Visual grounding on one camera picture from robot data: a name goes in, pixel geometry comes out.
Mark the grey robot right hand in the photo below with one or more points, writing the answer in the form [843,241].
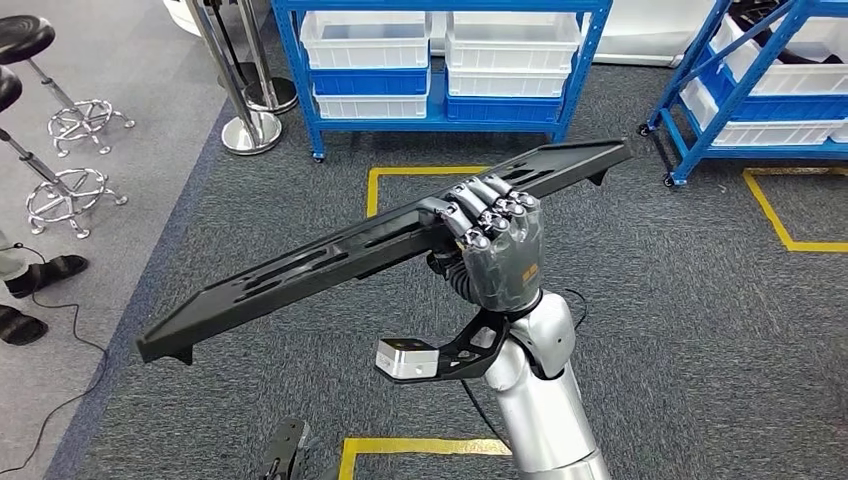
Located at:
[507,265]

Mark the long black plastic part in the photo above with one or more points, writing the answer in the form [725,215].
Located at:
[199,324]

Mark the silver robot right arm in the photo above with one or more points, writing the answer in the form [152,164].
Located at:
[543,411]

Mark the blue metal shelf rack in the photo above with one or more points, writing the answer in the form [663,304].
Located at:
[437,122]

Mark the blue wheeled shelf cart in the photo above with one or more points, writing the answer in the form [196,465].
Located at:
[768,152]

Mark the white car red stripe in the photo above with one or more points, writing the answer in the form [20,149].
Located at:
[636,33]

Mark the black parts stack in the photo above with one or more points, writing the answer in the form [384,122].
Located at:
[795,53]

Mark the person's foot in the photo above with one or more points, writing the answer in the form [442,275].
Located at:
[53,268]
[20,326]

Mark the person's leg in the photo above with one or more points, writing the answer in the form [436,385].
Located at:
[10,262]

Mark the black seat chrome stool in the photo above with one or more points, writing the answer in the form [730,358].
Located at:
[23,36]
[6,86]

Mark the black camera bracket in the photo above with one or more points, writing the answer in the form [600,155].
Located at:
[474,344]

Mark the chrome stanchion post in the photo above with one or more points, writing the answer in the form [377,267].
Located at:
[252,136]
[275,99]

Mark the black stanchion post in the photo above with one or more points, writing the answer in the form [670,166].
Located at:
[235,74]

